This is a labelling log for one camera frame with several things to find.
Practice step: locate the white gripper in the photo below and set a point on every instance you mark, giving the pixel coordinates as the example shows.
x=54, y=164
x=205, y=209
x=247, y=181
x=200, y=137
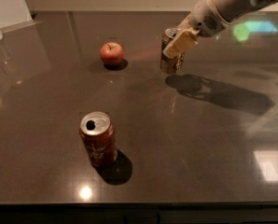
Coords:
x=204, y=14

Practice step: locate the orange soda can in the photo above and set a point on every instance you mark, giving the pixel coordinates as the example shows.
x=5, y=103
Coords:
x=170, y=66

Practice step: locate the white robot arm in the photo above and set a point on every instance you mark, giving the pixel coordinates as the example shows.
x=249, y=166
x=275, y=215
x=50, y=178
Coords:
x=232, y=10

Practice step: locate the red coke can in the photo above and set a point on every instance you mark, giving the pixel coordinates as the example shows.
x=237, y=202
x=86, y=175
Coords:
x=98, y=136

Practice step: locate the red apple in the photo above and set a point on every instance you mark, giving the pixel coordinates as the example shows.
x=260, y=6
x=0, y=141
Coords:
x=111, y=53

